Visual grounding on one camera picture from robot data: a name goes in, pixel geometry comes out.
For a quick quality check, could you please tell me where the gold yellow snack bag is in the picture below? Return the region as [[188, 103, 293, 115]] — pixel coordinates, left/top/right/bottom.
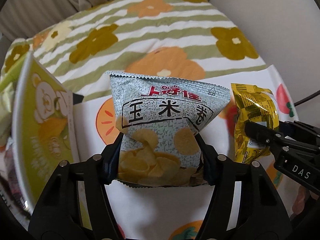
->
[[231, 83, 279, 164]]

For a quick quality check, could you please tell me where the white corn roll bag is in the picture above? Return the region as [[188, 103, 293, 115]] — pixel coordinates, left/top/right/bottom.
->
[[108, 71, 230, 187]]

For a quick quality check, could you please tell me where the green white cardboard box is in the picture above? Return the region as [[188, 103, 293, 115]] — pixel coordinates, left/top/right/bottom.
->
[[1, 52, 80, 228]]

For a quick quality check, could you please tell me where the floral striped quilt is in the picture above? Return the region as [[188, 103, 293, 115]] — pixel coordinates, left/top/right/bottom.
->
[[1, 0, 266, 100]]

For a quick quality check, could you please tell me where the black cable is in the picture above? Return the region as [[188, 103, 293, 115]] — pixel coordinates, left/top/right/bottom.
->
[[293, 89, 320, 106]]

